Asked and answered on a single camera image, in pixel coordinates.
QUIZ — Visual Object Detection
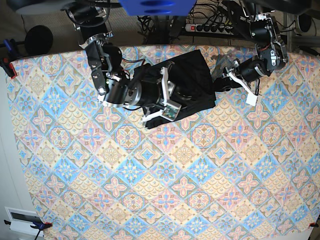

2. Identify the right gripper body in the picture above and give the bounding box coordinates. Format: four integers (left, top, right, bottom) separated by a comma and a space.
134, 78, 164, 108

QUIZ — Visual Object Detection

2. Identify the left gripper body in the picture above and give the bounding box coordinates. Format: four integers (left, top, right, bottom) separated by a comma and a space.
236, 58, 265, 83

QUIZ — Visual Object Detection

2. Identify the black t-shirt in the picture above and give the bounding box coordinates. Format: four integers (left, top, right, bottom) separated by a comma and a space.
133, 50, 232, 121

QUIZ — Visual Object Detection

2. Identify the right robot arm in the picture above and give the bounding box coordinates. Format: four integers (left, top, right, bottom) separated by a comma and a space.
6, 0, 170, 110

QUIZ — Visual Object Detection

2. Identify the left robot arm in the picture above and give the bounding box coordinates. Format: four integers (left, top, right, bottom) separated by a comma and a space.
223, 0, 312, 83

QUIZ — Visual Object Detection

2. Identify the white power strip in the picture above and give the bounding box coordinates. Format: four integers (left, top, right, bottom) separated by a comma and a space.
184, 23, 233, 35

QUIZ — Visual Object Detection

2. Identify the patterned tablecloth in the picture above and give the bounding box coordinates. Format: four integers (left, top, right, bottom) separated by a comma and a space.
5, 51, 320, 240

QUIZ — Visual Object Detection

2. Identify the blue orange clamp upper left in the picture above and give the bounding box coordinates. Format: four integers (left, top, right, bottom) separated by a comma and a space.
0, 38, 19, 79

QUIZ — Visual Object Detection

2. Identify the blue orange clamp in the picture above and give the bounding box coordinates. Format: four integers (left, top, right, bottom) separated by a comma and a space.
4, 220, 53, 231
0, 38, 19, 79

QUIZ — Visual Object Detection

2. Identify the orange clamp lower right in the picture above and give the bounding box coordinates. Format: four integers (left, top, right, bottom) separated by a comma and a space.
309, 222, 319, 228

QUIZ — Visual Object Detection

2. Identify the blue orange clamp lower left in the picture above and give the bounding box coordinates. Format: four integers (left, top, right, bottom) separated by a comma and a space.
4, 220, 53, 231

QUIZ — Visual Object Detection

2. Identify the white floor vent box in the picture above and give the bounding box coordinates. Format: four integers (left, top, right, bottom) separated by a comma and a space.
4, 206, 42, 236

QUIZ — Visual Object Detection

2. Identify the bundle of black cables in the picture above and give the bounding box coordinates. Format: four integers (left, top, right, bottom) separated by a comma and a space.
136, 15, 176, 45

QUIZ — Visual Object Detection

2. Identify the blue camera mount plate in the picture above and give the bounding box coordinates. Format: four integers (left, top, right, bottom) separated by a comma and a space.
118, 0, 197, 17

